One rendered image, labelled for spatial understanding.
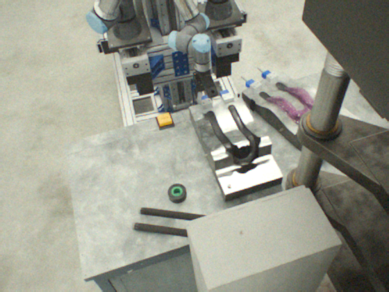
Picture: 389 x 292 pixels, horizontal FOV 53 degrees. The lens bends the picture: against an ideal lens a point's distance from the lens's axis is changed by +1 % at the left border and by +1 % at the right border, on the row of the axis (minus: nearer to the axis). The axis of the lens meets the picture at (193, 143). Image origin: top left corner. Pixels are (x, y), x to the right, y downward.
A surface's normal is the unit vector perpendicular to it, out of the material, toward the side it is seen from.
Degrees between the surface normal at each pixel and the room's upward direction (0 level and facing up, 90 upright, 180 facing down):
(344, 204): 0
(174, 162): 0
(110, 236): 0
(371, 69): 90
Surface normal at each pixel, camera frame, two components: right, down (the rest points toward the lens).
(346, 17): -0.95, 0.28
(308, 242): -0.07, -0.61
